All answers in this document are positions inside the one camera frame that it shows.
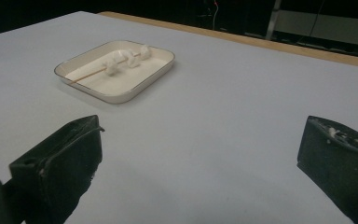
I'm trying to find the white table cover sheet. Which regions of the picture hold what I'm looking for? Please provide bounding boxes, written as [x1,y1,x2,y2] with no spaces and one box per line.
[0,10,358,224]

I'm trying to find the white cable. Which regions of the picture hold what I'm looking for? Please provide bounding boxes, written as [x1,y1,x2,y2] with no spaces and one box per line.
[212,0,220,31]

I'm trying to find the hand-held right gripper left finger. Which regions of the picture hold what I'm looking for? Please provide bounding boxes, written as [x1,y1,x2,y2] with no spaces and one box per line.
[8,114,105,224]

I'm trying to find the thin black cable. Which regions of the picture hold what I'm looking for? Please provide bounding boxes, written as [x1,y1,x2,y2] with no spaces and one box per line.
[296,0,326,45]

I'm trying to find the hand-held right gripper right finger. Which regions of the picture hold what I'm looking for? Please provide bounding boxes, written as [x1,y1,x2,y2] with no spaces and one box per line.
[296,115,358,224]

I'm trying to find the white marshmallow piece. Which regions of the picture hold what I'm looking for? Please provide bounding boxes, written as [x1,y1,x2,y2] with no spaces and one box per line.
[103,56,123,77]
[139,44,153,61]
[113,49,142,69]

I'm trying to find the white rectangular tray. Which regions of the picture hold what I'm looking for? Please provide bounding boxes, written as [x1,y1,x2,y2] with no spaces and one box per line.
[53,39,176,105]

